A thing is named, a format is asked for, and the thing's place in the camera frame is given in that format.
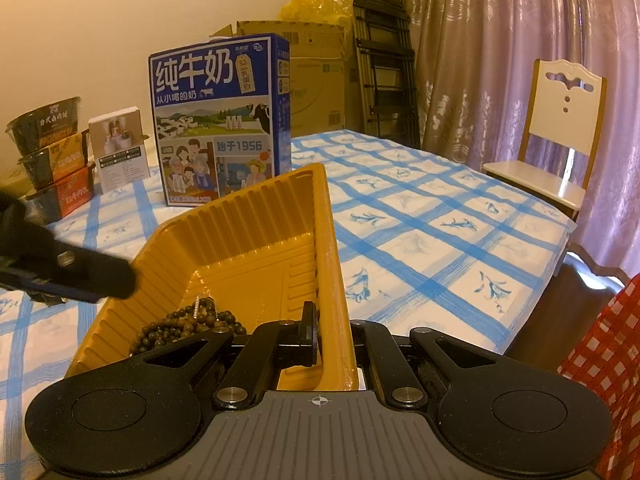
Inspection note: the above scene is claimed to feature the pink patterned curtain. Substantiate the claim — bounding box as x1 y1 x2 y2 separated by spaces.
402 0 640 282

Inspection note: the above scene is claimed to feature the pile of beaded jewelry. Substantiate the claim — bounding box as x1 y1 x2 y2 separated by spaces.
128 296 249 357

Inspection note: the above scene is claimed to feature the yellow plastic bag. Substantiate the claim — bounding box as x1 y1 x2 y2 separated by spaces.
279 0 357 27

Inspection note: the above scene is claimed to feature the flat brown cardboard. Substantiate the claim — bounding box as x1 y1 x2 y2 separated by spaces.
0 159 32 197

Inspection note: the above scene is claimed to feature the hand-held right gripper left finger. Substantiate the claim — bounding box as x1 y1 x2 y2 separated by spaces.
131 301 321 409

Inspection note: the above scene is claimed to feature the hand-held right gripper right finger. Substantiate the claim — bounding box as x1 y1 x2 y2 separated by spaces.
349 319 507 409

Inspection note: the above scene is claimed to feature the yellow plastic tray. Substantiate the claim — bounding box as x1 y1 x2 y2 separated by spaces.
65 162 360 394

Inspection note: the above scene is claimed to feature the white wooden chair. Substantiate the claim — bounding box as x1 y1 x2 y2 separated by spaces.
482 58 609 222

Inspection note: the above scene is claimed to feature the red checkered cloth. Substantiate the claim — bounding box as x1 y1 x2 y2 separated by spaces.
556 271 640 480

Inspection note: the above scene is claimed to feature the small white photo box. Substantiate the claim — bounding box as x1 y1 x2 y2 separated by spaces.
87 106 152 195

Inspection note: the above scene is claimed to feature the folding step ladder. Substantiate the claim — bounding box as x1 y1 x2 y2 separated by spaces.
339 0 422 149

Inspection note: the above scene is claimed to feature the brown cardboard box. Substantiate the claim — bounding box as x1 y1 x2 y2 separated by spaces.
209 19 362 137

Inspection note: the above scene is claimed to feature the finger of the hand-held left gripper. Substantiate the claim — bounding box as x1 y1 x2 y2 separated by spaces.
0 266 102 306
19 226 139 302

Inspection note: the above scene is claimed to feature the black instant food bowl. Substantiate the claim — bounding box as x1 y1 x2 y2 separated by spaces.
5 95 84 154

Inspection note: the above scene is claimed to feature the blue milk carton box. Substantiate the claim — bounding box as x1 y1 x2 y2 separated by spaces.
148 33 294 209

